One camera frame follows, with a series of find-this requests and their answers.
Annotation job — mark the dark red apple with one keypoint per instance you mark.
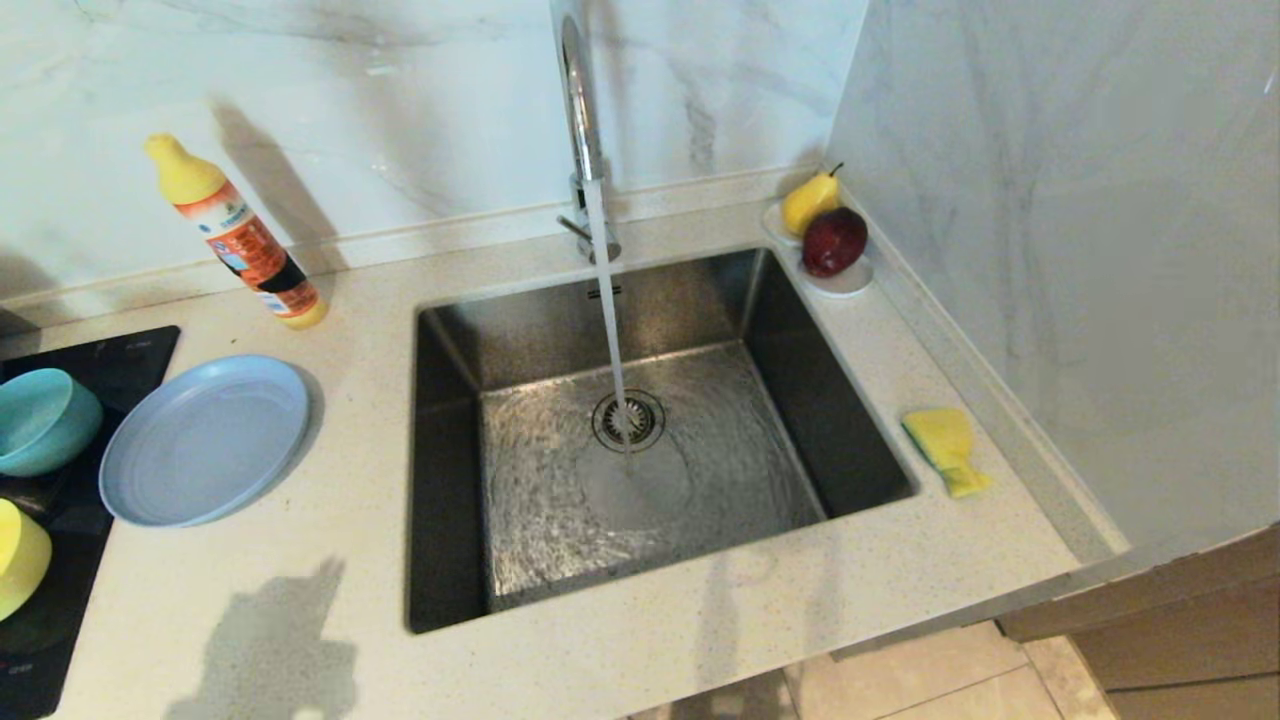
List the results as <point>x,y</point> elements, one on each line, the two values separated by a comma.
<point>835,242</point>

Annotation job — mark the stainless steel sink basin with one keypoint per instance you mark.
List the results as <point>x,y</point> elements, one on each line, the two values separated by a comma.
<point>760,400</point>

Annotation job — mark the chrome kitchen faucet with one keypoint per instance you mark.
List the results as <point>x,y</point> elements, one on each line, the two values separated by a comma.
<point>575,100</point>

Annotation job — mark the metal sink drain strainer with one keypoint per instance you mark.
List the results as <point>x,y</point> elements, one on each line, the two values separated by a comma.
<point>645,422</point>

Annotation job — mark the yellow-green bowl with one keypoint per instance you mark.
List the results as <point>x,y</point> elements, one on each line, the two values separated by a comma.
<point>20,560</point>

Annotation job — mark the yellow pear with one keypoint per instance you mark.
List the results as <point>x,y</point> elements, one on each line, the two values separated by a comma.
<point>808,203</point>

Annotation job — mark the beige wooden cabinet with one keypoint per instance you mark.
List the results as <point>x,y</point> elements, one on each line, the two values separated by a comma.
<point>1180,630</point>

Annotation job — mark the blue-grey plate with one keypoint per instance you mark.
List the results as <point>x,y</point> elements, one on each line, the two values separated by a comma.
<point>205,440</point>

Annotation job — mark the teal bowl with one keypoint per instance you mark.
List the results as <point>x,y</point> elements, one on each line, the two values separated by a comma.
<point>45,420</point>

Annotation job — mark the small white dish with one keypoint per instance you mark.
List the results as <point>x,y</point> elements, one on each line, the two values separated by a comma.
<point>775,225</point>
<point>850,284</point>

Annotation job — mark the yellow and green sponge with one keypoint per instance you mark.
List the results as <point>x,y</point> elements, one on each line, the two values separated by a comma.
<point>945,445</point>

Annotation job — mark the orange dish soap bottle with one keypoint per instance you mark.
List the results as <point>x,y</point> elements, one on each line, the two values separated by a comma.
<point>240,240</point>

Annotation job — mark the black induction cooktop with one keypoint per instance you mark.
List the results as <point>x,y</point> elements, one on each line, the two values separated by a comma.
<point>120,360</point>

